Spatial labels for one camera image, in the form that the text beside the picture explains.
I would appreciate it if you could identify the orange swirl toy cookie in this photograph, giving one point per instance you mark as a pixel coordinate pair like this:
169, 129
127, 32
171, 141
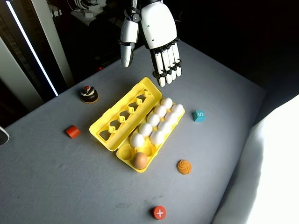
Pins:
184, 167

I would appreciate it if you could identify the grey table cloth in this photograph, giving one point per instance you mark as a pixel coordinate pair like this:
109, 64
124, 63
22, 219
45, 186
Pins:
70, 175

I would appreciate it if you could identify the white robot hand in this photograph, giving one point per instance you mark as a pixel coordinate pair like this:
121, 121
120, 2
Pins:
156, 25

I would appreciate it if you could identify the red plus sign disc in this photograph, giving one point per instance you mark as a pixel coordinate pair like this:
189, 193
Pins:
159, 212

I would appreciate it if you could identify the red half-round block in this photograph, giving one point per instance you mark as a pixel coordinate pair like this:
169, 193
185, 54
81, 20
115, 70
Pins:
73, 132

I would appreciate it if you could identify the grey panel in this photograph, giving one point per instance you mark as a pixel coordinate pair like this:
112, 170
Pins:
14, 77

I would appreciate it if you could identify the bright white fabric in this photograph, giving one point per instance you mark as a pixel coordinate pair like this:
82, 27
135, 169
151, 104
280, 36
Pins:
275, 163

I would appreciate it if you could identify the white post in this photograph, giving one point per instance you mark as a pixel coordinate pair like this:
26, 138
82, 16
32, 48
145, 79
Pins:
51, 35

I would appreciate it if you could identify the teal number five cube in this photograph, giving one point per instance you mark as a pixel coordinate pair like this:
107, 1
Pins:
199, 116

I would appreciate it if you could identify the brown-yellow toy egg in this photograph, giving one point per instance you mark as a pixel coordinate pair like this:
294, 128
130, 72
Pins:
140, 160

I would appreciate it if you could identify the chocolate toy cake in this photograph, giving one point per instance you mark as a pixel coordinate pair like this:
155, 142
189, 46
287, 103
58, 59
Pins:
89, 95

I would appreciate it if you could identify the yellow plastic egg box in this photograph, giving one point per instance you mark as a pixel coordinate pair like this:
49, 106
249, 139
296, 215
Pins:
140, 91

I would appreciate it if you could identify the white light strip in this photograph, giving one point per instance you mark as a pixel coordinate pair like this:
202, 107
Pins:
31, 46

